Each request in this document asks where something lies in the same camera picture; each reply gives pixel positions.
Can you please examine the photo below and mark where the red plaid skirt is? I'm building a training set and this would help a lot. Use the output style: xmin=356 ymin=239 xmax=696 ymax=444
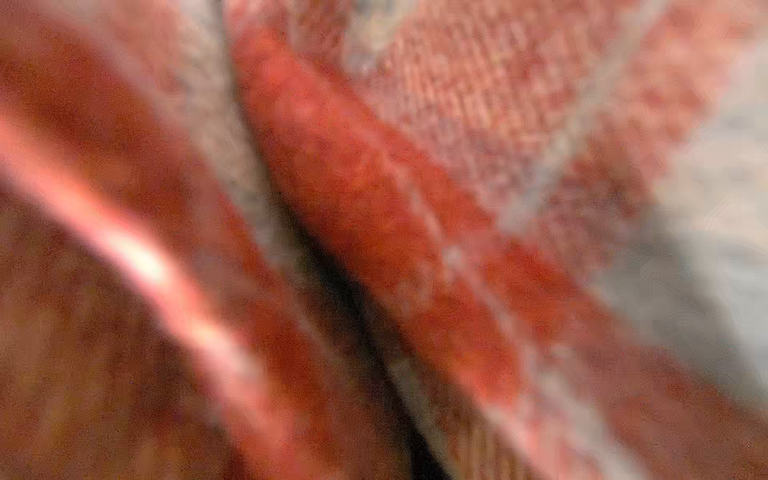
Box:
xmin=1 ymin=1 xmax=767 ymax=479

